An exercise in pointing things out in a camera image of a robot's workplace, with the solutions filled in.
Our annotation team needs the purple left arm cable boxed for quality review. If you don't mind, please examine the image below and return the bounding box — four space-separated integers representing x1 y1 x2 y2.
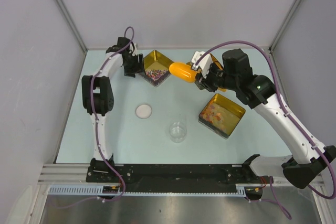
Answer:
49 26 137 210

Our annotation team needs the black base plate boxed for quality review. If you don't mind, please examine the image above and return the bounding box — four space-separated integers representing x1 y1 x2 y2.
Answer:
86 163 274 193

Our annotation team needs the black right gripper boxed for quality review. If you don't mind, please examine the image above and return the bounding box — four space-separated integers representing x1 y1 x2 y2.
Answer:
195 62 238 93

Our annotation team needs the clear glass jar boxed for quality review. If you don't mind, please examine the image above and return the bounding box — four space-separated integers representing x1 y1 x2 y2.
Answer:
168 114 187 143

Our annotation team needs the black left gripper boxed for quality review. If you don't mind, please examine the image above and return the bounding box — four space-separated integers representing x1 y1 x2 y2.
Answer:
123 54 146 78

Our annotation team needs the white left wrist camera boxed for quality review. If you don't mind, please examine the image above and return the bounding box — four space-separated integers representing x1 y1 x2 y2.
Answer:
129 42 138 56

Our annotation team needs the tin with popsicle candies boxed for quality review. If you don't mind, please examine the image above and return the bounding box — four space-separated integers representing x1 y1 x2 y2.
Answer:
198 93 246 139

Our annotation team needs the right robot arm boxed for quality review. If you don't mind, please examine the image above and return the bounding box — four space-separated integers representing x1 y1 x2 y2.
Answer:
191 49 335 189

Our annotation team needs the tin with round lollipops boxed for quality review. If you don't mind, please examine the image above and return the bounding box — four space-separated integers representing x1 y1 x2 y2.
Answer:
186 54 227 92

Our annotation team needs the white jar lid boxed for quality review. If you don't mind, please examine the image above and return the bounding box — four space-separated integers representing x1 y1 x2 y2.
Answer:
135 104 152 119

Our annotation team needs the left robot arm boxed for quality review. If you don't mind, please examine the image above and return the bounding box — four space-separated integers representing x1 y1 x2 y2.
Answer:
81 37 144 162

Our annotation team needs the tin with swirl lollipops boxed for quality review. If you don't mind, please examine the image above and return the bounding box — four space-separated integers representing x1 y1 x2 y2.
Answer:
139 50 174 87

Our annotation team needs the grey slotted cable duct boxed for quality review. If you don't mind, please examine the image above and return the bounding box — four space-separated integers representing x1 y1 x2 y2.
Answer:
48 185 246 197

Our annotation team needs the orange plastic scoop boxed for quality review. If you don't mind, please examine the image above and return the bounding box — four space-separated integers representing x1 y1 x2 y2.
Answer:
169 62 197 83

